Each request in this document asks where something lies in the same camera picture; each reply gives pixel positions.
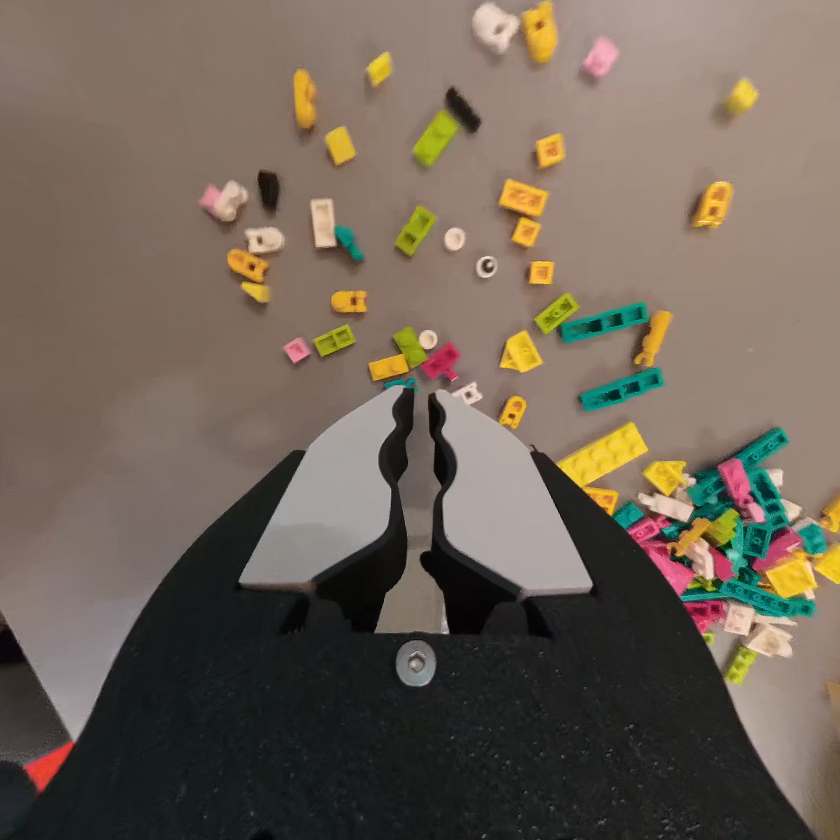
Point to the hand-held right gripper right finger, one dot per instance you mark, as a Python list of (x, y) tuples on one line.
[(512, 512)]

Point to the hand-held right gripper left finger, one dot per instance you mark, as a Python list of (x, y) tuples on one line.
[(328, 512)]

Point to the small teal lego piece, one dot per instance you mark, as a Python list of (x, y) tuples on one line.
[(401, 384)]

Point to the scattered small lego pieces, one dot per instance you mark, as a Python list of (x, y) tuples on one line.
[(523, 197)]

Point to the red object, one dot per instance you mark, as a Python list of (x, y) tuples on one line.
[(49, 764)]

